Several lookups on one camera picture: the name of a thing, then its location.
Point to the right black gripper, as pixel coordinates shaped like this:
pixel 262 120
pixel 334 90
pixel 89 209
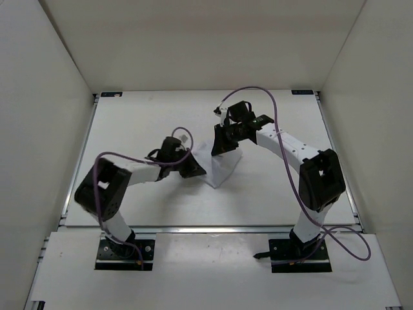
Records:
pixel 221 144

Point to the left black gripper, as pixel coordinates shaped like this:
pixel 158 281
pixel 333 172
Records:
pixel 194 169

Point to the white fabric skirt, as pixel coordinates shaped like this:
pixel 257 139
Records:
pixel 218 168

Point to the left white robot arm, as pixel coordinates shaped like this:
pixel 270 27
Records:
pixel 102 190

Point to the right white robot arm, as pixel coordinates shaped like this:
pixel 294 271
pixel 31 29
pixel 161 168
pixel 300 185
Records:
pixel 321 180

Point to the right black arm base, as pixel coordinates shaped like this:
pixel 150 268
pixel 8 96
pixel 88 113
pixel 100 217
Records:
pixel 291 255

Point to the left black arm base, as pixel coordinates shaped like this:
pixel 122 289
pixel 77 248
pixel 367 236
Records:
pixel 114 257

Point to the right blue corner label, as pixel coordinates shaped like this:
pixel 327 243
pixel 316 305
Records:
pixel 302 92

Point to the blue corner label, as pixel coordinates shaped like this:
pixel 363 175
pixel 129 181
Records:
pixel 302 92
pixel 111 94

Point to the left blue corner label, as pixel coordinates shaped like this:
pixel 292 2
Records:
pixel 111 94

